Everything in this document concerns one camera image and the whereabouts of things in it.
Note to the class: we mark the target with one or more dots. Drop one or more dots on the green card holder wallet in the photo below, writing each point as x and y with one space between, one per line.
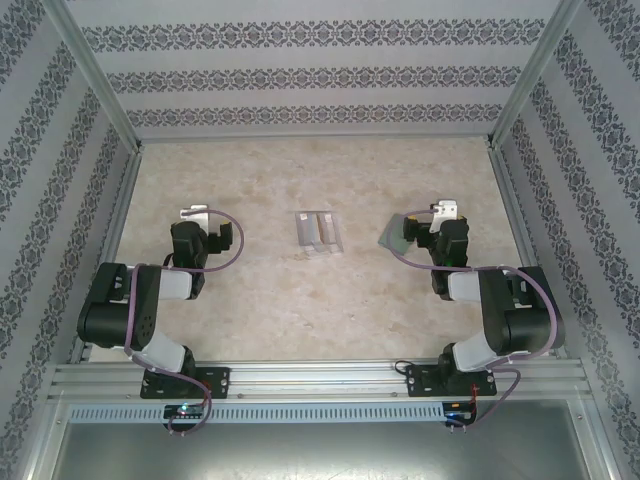
390 240

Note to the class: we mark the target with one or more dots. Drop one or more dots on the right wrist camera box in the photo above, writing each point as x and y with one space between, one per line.
445 210

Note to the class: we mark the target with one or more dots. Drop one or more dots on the grey metal sheet panel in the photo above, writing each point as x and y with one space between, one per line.
320 450

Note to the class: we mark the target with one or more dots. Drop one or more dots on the aluminium mounting rail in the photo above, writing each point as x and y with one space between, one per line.
320 382

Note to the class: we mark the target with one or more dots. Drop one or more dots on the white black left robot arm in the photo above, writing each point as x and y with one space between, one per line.
110 310

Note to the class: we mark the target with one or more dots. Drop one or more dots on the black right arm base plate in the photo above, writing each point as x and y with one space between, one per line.
420 382

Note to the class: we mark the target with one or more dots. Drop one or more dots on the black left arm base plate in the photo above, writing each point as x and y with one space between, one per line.
215 382

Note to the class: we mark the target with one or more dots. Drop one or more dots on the small circuit board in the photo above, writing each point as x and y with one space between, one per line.
460 410
185 410

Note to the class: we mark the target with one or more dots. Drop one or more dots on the clear acrylic card stand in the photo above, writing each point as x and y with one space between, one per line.
315 235

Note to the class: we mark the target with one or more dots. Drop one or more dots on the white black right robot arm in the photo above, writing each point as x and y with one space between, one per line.
525 320

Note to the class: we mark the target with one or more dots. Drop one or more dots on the aluminium frame side rail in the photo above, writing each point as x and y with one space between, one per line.
125 200
511 200

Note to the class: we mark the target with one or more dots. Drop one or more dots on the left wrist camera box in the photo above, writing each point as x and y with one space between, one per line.
197 215

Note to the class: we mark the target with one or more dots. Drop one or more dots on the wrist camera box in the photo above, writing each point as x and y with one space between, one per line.
197 215
445 210

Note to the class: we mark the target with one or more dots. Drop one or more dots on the aluminium frame upright post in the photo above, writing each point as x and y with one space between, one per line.
105 85
525 85

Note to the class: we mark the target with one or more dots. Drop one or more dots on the left small circuit board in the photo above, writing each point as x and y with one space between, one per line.
185 410

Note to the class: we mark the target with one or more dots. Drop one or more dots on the right small circuit board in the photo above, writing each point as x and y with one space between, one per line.
460 410

